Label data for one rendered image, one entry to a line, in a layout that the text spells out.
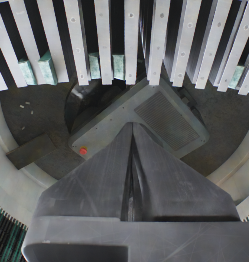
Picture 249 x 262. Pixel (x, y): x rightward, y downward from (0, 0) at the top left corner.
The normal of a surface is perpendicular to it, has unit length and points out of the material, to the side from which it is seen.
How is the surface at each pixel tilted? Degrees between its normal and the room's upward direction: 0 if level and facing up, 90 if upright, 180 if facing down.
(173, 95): 45
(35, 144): 24
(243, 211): 90
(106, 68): 0
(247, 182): 90
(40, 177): 90
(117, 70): 0
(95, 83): 0
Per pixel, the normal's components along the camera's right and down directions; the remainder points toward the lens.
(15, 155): 0.37, 0.44
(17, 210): 0.88, -0.37
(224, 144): -0.02, 0.60
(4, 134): 0.99, -0.07
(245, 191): -0.90, -0.36
